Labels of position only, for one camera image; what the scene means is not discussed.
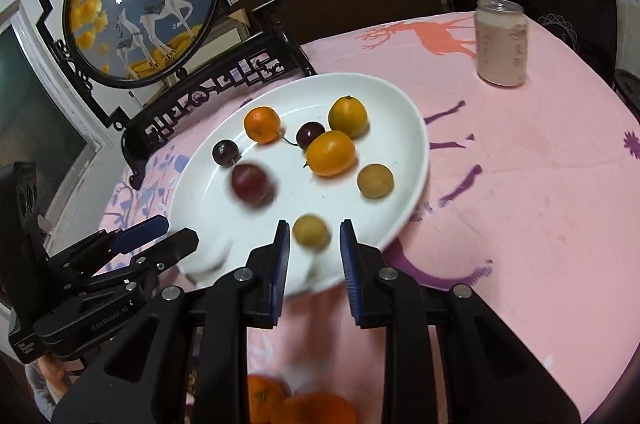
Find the dark cherry left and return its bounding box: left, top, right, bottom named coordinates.
left=212, top=139, right=241, bottom=167

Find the grey knit sleeve forearm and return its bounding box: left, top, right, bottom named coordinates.
left=25, top=360, right=62, bottom=421

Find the person's left hand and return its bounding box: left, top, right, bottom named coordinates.
left=38, top=354, right=72, bottom=400

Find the white oval plate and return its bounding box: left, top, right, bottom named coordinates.
left=168, top=73, right=430, bottom=295

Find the green-yellow grape right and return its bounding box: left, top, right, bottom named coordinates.
left=357, top=163, right=395, bottom=199

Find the round deer art screen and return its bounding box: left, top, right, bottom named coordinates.
left=37, top=0, right=314, bottom=188

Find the dark cherry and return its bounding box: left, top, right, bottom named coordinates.
left=212, top=139, right=241, bottom=167
left=296, top=121, right=326, bottom=150

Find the red-purple plum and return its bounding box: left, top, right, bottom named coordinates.
left=231, top=163, right=274, bottom=207

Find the orange kumquat centre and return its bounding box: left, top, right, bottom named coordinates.
left=305, top=131, right=356, bottom=177

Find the green-yellow grape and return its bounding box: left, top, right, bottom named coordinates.
left=357, top=163, right=395, bottom=199
left=293, top=214, right=331, bottom=250

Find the large orange tangerine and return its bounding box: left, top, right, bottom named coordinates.
left=270, top=392, right=358, bottom=424

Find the green-yellow grape front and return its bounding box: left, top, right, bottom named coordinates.
left=293, top=214, right=331, bottom=250

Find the white framed window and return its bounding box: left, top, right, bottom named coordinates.
left=1, top=1, right=124, bottom=254

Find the pink beverage can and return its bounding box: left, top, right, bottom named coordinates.
left=474, top=0, right=528, bottom=88

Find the small orange mandarin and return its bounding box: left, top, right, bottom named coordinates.
left=243, top=106, right=281, bottom=145

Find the yellow-orange kumquat back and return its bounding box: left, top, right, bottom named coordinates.
left=328, top=96, right=369, bottom=138

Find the dark cherry centre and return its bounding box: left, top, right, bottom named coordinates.
left=296, top=121, right=326, bottom=150

